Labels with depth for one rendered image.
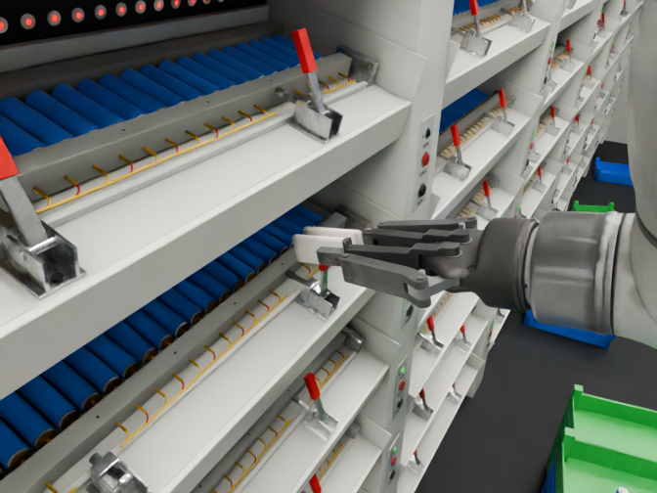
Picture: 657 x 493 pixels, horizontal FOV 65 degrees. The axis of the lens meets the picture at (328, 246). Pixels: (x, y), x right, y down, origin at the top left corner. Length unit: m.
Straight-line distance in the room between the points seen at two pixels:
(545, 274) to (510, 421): 1.40
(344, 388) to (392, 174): 0.31
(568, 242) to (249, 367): 0.30
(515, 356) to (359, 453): 1.14
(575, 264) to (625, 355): 1.78
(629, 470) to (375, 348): 0.61
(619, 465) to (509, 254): 0.85
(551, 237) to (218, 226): 0.24
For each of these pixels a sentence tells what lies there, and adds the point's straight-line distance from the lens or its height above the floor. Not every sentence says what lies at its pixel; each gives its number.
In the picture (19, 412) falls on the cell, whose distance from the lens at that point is 0.47.
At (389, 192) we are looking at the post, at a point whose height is 1.02.
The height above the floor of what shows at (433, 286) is 1.06.
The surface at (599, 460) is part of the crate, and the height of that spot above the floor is 0.42.
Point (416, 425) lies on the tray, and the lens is 1.26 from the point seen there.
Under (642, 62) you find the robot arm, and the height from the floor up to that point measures 1.25.
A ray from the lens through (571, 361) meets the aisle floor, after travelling 2.05.
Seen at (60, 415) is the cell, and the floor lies 0.98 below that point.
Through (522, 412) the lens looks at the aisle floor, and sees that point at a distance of 1.81.
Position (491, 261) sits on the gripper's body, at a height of 1.08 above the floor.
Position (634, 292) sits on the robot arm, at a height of 1.10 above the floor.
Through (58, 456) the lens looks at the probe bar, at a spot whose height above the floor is 0.97.
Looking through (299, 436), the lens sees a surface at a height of 0.74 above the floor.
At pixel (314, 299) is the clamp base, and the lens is 0.56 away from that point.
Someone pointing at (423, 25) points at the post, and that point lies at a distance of 0.60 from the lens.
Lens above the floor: 1.30
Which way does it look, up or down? 31 degrees down
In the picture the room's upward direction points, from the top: straight up
